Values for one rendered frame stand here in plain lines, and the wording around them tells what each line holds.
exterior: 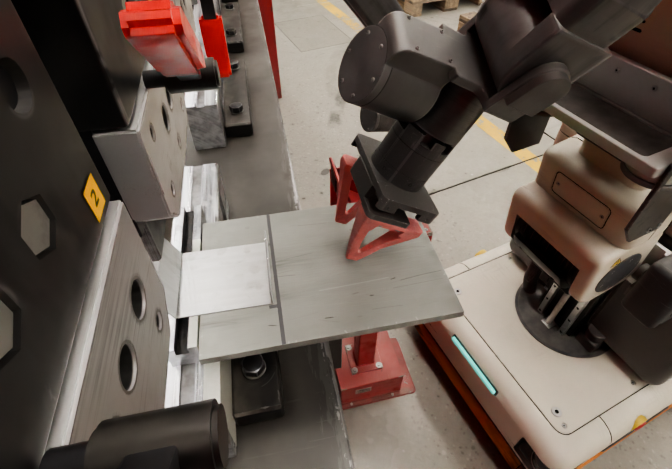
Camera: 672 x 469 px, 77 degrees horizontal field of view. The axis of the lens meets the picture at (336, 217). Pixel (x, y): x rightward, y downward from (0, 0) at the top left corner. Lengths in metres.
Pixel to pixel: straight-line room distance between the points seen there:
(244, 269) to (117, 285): 0.31
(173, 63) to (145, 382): 0.14
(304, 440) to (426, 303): 0.20
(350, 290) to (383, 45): 0.25
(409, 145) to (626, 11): 0.17
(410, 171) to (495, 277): 1.09
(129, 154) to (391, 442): 1.29
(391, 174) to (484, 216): 1.68
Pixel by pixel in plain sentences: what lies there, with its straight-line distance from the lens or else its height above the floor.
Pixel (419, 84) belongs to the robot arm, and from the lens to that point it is 0.33.
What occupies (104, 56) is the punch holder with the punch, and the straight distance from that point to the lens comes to 0.22.
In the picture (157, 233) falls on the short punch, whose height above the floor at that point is 1.12.
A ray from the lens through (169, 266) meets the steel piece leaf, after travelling 0.48.
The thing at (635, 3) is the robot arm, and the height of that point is 1.28.
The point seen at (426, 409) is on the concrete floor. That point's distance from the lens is 1.49.
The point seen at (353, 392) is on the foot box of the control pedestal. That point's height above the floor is 0.09.
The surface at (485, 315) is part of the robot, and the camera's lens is 1.36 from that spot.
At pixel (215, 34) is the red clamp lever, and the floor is 1.20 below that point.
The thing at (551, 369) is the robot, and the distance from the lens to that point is 1.34.
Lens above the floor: 1.37
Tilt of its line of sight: 45 degrees down
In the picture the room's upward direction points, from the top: straight up
